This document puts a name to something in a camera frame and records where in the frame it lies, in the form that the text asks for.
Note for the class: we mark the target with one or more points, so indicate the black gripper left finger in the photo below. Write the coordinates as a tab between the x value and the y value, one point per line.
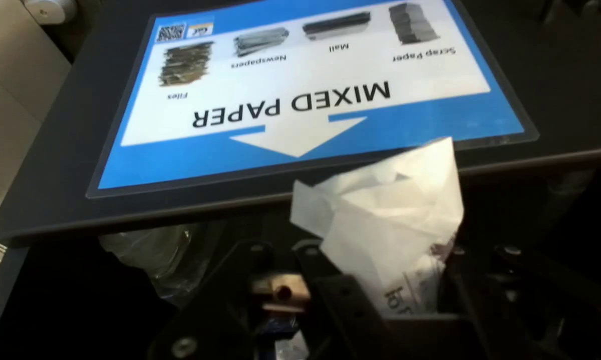
340	312

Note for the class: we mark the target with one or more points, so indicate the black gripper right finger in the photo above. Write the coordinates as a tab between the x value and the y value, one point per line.
513	312

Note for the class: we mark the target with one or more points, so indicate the paper with printed text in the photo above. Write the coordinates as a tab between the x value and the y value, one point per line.
386	212

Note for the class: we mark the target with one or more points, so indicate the grey plastic bin liner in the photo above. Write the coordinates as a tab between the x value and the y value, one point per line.
152	260

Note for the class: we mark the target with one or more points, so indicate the black recycling bin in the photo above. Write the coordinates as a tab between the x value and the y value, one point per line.
567	100

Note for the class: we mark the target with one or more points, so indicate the mixed paper sign arrow up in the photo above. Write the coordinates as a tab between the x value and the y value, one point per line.
301	73

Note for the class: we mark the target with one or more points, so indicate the large white office printer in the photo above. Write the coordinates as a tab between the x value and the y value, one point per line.
12	132

